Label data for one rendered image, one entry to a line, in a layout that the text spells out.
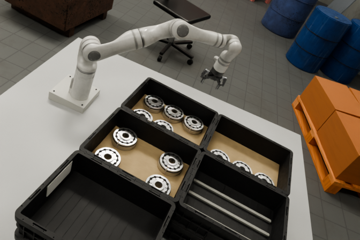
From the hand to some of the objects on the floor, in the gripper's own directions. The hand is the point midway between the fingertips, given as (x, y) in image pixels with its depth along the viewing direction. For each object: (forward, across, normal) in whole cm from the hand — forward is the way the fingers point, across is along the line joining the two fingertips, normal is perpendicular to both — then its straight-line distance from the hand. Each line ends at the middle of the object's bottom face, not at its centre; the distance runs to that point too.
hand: (209, 85), depth 184 cm
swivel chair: (+112, -26, +171) cm, 206 cm away
